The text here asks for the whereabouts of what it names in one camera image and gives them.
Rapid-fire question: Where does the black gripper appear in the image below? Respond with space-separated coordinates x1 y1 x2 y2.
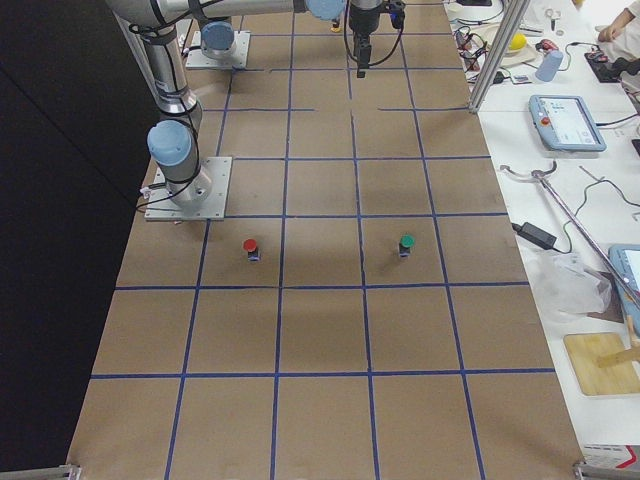
348 0 381 79

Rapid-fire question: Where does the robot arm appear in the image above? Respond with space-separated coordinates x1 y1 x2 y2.
108 1 313 221

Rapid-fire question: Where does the green push button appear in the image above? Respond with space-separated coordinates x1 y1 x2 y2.
398 234 415 258

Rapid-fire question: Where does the red push button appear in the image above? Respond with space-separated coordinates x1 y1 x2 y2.
242 238 261 262

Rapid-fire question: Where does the yellow lemon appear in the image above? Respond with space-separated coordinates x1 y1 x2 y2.
508 33 527 52

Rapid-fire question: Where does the light blue cup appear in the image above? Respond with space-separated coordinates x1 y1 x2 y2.
534 50 564 83

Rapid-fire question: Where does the metal grabber stick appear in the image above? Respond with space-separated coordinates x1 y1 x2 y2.
499 161 639 307

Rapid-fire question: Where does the far blue teach pendant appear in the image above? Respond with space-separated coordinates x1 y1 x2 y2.
528 95 607 153

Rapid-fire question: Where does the blue teach pendant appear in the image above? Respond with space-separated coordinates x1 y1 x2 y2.
528 95 607 153
608 244 639 331

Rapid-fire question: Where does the black power adapter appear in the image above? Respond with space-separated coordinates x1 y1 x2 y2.
517 222 557 250

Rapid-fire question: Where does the clear plastic bag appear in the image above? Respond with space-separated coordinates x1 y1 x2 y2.
530 252 612 314

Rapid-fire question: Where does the near blue teach pendant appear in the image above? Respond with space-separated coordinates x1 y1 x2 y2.
608 244 639 331

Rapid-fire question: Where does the wooden cutting board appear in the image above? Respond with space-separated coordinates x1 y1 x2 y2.
563 332 639 396

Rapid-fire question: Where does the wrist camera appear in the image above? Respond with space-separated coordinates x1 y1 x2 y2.
383 0 406 30

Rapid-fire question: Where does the aluminium frame post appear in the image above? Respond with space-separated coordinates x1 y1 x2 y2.
468 0 530 114

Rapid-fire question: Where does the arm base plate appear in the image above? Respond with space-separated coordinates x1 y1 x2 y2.
186 31 251 70
144 157 233 221

